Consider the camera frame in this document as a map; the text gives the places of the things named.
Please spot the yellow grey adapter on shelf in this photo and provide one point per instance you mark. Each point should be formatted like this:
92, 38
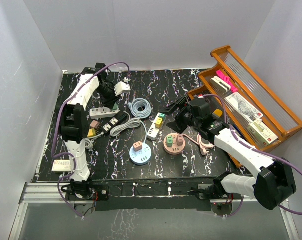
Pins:
217, 114

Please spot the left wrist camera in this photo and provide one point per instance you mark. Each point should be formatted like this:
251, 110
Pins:
122, 87

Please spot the pink cube adapter top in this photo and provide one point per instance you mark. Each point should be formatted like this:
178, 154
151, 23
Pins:
137, 146

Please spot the white long power strip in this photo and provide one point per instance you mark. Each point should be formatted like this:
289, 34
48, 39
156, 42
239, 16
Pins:
102, 112

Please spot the green white box on shelf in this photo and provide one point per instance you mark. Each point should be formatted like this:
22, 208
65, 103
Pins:
262, 133

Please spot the green cube adapter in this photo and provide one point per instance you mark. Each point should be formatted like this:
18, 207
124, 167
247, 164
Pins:
169, 141
115, 107

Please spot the pink round power strip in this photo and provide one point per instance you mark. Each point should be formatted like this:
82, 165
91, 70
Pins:
175, 149

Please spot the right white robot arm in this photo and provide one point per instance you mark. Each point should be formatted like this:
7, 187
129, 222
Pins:
272, 179

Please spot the small white red box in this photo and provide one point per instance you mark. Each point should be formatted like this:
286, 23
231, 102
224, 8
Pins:
60, 166

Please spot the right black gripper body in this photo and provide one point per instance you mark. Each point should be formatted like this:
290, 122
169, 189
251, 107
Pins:
194, 122

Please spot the pink cube adapter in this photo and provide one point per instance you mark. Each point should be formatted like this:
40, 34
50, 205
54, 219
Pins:
137, 146
94, 124

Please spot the black power strip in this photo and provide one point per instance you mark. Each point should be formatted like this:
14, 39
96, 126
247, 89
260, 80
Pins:
108, 124

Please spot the blue round power strip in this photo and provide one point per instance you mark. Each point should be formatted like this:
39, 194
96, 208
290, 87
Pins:
141, 156

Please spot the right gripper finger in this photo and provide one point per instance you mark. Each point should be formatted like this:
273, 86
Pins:
179, 104
180, 123

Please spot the yellow cube adapter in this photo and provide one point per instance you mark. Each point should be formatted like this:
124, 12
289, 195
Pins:
158, 123

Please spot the pink small adapter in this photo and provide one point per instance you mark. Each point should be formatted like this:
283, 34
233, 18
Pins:
180, 140

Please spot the white slanted power strip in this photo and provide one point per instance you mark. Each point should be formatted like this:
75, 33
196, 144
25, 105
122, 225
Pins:
153, 132

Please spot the wooden shelf rack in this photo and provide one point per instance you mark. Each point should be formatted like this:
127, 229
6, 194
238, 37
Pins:
263, 119

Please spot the printed package on shelf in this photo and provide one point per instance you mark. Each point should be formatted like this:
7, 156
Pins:
243, 107

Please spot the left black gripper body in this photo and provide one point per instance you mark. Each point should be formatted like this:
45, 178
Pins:
105, 91

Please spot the pink cube adapter left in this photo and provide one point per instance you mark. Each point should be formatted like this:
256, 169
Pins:
94, 124

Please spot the pink box on shelf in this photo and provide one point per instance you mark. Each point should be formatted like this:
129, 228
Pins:
226, 81

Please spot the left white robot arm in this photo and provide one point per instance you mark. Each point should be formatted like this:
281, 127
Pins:
72, 124

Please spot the yellow black adapter left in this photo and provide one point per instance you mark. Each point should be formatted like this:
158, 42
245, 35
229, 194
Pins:
91, 133

